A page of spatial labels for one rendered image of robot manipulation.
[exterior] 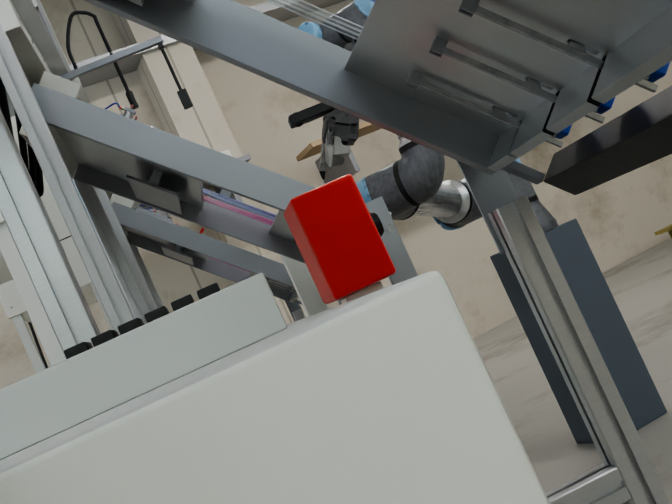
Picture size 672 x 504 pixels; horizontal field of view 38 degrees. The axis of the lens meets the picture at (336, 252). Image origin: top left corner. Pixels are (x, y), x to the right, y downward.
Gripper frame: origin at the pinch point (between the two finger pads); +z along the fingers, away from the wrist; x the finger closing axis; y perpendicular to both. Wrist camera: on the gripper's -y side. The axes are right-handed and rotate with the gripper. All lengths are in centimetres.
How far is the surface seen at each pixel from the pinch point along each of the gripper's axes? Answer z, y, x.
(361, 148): -96, 61, 389
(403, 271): 27, 11, -53
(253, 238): 14.8, -14.8, 19.1
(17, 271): 33, -59, -48
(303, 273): 20.5, 0.7, 42.9
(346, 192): 20, -5, -93
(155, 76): -114, -71, 339
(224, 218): 10.4, -22.7, 19.0
